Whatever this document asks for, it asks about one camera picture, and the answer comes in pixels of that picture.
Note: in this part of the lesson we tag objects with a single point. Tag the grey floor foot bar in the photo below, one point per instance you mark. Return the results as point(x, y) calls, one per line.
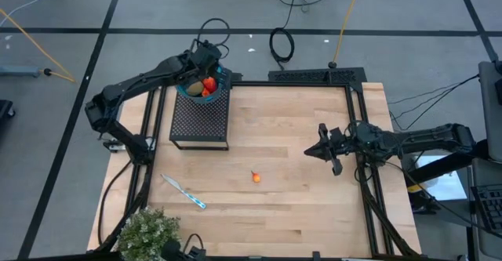
point(19, 71)

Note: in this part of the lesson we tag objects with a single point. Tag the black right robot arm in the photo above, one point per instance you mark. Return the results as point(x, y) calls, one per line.
point(423, 139)

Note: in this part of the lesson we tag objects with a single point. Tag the brown-green kiwi fruit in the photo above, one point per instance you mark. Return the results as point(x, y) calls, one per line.
point(195, 89)

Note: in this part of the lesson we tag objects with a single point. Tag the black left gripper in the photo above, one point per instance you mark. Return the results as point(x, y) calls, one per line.
point(206, 57)

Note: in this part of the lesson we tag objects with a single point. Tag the black desk beam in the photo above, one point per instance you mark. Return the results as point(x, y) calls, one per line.
point(451, 167)

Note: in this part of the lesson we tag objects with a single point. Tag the small orange pepper centre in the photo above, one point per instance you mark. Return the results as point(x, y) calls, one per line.
point(256, 177)

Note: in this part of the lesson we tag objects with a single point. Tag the blue collapsible colander bowl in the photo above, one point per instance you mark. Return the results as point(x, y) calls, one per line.
point(198, 100)

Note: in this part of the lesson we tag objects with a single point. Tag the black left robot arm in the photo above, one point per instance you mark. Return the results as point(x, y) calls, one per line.
point(129, 84)

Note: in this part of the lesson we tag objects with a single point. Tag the black aluminium table frame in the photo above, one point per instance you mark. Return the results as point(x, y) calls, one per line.
point(294, 84)

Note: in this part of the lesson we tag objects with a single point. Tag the black perforated metal shelf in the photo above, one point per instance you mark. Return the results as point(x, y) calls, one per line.
point(200, 124)

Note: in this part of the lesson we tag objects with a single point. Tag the potted green-white plant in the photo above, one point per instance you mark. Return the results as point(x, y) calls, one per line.
point(149, 233)

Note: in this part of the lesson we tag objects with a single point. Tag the orange-red oblong fruit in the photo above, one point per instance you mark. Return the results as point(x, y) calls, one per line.
point(209, 84)

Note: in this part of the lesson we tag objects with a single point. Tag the black floor object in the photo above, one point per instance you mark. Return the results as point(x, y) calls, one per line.
point(4, 108)

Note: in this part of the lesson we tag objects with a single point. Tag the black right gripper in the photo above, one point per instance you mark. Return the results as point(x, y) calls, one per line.
point(353, 143)

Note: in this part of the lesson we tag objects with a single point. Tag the black perforated plate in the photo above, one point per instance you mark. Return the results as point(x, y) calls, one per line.
point(313, 75)

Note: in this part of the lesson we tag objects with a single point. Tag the black keyboard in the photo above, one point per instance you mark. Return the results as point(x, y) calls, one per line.
point(490, 210)

